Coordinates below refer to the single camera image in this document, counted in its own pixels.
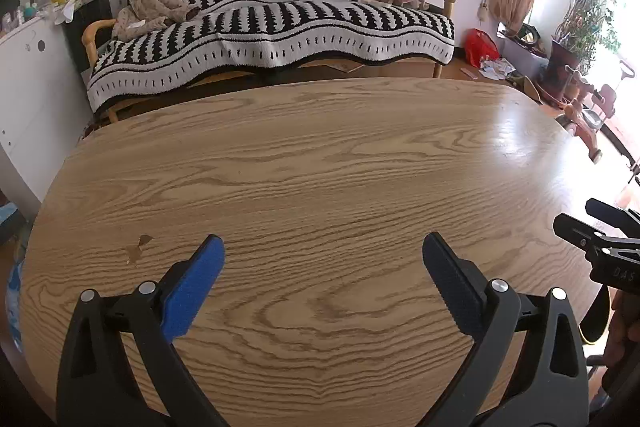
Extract black gold-rimmed trash can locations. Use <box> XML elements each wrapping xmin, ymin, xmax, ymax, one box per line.
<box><xmin>579</xmin><ymin>289</ymin><xmax>612</xmax><ymax>347</ymax></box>

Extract black panel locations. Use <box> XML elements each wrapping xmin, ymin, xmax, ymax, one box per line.
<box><xmin>62</xmin><ymin>0</ymin><xmax>113</xmax><ymax>72</ymax></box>

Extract wooden frame sofa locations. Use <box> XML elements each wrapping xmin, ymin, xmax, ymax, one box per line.
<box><xmin>81</xmin><ymin>0</ymin><xmax>458</xmax><ymax>122</ymax></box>

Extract blue patterned plastic object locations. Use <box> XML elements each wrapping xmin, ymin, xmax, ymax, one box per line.
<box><xmin>4</xmin><ymin>257</ymin><xmax>26</xmax><ymax>353</ymax></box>

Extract black white striped blanket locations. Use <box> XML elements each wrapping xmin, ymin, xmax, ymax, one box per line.
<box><xmin>86</xmin><ymin>0</ymin><xmax>456</xmax><ymax>114</ymax></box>

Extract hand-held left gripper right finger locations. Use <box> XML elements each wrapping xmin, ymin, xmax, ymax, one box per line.
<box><xmin>421</xmin><ymin>231</ymin><xmax>591</xmax><ymax>427</ymax></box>

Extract red plastic bag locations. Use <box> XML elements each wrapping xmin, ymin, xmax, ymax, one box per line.
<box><xmin>465</xmin><ymin>28</ymin><xmax>501</xmax><ymax>68</ymax></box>

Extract beige child's clothes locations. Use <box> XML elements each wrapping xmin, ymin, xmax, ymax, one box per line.
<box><xmin>111</xmin><ymin>0</ymin><xmax>203</xmax><ymax>42</ymax></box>

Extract potted green plant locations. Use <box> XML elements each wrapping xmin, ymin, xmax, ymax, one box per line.
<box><xmin>542</xmin><ymin>0</ymin><xmax>623</xmax><ymax>95</ymax></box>

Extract dark wooden chair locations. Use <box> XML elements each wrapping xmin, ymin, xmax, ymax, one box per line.
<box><xmin>586</xmin><ymin>353</ymin><xmax>615</xmax><ymax>408</ymax></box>

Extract white cabinet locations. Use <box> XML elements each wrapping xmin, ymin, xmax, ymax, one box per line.
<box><xmin>0</xmin><ymin>12</ymin><xmax>91</xmax><ymax>208</ymax></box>

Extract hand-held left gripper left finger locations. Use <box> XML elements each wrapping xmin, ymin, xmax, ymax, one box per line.
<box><xmin>56</xmin><ymin>234</ymin><xmax>226</xmax><ymax>427</ymax></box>

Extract grey storage box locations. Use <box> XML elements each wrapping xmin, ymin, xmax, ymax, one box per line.
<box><xmin>497</xmin><ymin>19</ymin><xmax>551</xmax><ymax>72</ymax></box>

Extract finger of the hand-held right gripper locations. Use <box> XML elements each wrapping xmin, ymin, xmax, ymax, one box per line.
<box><xmin>585</xmin><ymin>198</ymin><xmax>640</xmax><ymax>235</ymax></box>
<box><xmin>552</xmin><ymin>213</ymin><xmax>640</xmax><ymax>265</ymax></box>

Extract scattered paper sheets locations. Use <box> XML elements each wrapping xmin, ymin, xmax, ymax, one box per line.
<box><xmin>479</xmin><ymin>57</ymin><xmax>516</xmax><ymax>82</ymax></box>

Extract person's right hand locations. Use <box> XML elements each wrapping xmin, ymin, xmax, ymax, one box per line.
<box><xmin>602</xmin><ymin>291</ymin><xmax>640</xmax><ymax>370</ymax></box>

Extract pink children's tricycle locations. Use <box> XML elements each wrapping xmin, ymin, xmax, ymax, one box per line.
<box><xmin>555</xmin><ymin>59</ymin><xmax>638</xmax><ymax>165</ymax></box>

